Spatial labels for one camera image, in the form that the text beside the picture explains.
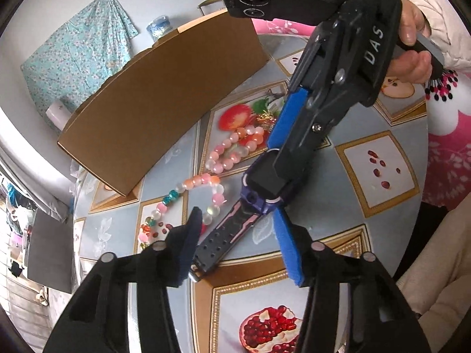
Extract dark grey cabinet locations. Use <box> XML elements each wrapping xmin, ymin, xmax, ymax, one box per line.
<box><xmin>26</xmin><ymin>209</ymin><xmax>73</xmax><ymax>293</ymax></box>

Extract brown cardboard box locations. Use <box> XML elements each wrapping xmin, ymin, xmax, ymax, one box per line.
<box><xmin>57</xmin><ymin>10</ymin><xmax>268</xmax><ymax>195</ymax></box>

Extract pink floral blanket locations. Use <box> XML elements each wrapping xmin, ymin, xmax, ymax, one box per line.
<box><xmin>251</xmin><ymin>0</ymin><xmax>471</xmax><ymax>212</ymax></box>

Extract wooden chair frame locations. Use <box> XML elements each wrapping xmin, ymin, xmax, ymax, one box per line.
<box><xmin>197</xmin><ymin>0</ymin><xmax>225</xmax><ymax>16</ymax></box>

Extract pink bead bracelet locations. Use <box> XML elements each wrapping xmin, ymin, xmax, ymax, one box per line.
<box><xmin>204</xmin><ymin>124</ymin><xmax>266</xmax><ymax>176</ymax></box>

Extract person's right hand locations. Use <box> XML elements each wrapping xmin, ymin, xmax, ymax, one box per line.
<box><xmin>387</xmin><ymin>0</ymin><xmax>433</xmax><ymax>84</ymax></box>

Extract purple black smartwatch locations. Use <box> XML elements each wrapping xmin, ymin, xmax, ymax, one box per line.
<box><xmin>189</xmin><ymin>148</ymin><xmax>311</xmax><ymax>282</ymax></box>

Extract multicolour bead necklace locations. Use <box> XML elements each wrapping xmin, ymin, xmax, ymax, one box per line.
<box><xmin>137</xmin><ymin>172</ymin><xmax>226</xmax><ymax>246</ymax></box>

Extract grey window curtain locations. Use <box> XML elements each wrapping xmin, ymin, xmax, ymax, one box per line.
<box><xmin>1</xmin><ymin>142</ymin><xmax>73</xmax><ymax>222</ymax></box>

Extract hanging clothes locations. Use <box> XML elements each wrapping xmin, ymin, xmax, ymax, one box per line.
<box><xmin>1</xmin><ymin>175</ymin><xmax>37</xmax><ymax>277</ymax></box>

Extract blue water jug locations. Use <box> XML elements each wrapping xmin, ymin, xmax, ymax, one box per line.
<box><xmin>146</xmin><ymin>15</ymin><xmax>173</xmax><ymax>42</ymax></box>

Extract teal floral wall cloth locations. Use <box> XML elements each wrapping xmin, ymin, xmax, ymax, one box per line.
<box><xmin>21</xmin><ymin>0</ymin><xmax>138</xmax><ymax>118</ymax></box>

